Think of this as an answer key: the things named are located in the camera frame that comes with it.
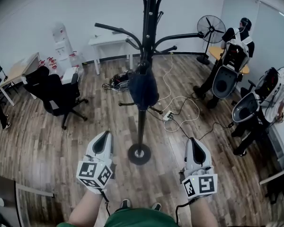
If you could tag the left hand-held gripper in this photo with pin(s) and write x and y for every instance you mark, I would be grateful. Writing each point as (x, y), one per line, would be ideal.
(98, 155)

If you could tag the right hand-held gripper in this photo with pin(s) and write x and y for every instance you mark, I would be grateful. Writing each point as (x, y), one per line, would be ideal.
(208, 164)

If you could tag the black coat rack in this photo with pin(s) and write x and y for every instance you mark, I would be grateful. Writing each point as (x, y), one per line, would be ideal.
(142, 126)

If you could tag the dark navy cloth garment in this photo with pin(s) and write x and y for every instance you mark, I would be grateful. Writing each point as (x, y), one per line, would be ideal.
(143, 89)

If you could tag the person's right forearm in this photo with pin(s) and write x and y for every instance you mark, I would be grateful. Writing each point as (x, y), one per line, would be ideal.
(202, 213)

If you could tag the person's left forearm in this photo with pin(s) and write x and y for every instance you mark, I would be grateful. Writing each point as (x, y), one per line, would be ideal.
(85, 209)

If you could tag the person's left shoe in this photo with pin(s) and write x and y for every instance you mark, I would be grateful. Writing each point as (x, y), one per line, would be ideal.
(125, 204)

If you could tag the person's shoe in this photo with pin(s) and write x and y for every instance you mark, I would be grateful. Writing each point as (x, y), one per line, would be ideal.
(156, 206)
(125, 204)

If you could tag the person's right shoe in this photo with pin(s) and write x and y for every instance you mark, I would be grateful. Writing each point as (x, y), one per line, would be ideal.
(156, 206)

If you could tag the grey board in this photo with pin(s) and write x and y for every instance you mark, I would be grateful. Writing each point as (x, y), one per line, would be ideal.
(34, 190)

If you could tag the dark chair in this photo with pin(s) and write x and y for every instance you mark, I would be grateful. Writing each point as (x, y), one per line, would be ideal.
(280, 188)

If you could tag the pile of black gear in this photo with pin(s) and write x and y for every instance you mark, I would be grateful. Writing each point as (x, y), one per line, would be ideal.
(118, 81)

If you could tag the person's green shirt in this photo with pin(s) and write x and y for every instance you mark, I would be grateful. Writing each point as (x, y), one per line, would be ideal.
(139, 219)

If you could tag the black office chair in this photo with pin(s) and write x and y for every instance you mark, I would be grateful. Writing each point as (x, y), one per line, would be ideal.
(54, 91)
(245, 91)

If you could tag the white box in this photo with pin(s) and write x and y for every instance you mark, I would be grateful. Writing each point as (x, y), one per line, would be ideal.
(69, 75)

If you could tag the dark table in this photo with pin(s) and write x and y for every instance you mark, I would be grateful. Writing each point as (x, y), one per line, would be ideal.
(4, 188)

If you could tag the round yellow table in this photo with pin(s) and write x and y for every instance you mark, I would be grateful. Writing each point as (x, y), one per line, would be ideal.
(215, 52)

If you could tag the white table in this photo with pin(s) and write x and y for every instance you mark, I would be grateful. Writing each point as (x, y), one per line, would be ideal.
(104, 41)

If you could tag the white water dispenser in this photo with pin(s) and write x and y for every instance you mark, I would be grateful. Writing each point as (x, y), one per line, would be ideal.
(61, 44)

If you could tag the light wooden desk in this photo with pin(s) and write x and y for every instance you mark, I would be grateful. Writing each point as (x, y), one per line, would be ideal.
(16, 70)

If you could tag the black desk lamp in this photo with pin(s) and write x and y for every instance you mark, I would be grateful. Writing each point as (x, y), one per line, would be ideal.
(5, 78)

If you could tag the black standing fan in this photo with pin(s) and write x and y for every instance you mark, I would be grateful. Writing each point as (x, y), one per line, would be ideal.
(211, 28)

